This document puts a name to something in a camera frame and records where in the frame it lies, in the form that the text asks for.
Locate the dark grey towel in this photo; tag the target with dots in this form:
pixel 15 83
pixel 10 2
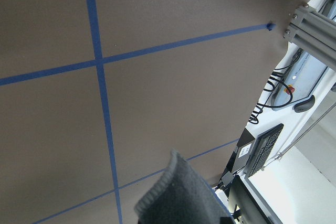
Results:
pixel 181 195

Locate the black small box with label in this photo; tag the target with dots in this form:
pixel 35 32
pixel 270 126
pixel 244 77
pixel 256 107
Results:
pixel 243 150

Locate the black keyboard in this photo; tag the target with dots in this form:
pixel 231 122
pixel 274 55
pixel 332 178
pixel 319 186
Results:
pixel 263 147

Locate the black computer monitor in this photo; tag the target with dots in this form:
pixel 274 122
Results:
pixel 246 207

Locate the teach pendant with red button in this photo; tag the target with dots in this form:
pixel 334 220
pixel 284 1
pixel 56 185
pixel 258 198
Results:
pixel 300 81

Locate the aluminium frame post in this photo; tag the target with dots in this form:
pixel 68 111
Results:
pixel 314 33

